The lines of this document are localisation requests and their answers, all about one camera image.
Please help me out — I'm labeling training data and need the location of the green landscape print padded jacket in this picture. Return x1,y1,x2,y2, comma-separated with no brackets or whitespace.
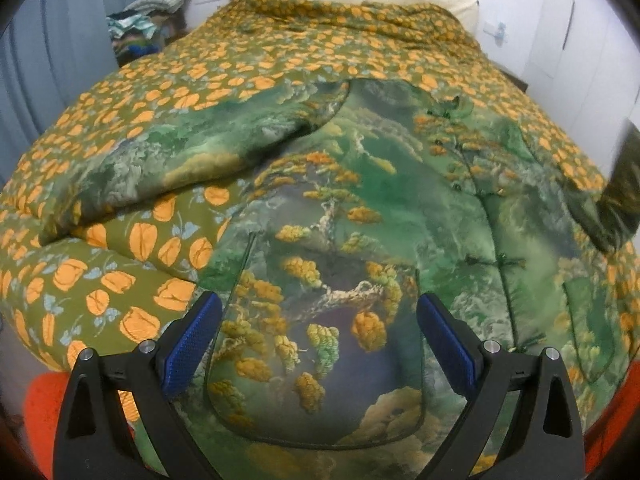
52,79,639,479

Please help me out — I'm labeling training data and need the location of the orange fleece blanket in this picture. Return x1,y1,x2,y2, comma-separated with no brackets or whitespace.
23,372,70,479

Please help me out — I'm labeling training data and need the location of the green quilt with orange flowers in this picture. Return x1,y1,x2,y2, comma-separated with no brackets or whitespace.
1,0,639,370

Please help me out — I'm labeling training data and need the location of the dark wooden nightstand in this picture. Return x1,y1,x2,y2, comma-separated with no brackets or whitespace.
494,62,528,93

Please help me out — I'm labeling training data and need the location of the white wardrobe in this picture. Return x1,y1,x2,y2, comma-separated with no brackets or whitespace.
524,0,639,174

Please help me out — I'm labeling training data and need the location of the blue grey curtain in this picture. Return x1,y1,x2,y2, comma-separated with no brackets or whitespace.
1,0,134,182

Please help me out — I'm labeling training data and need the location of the white wall socket with plug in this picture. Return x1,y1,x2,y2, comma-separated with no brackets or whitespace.
483,22,506,46

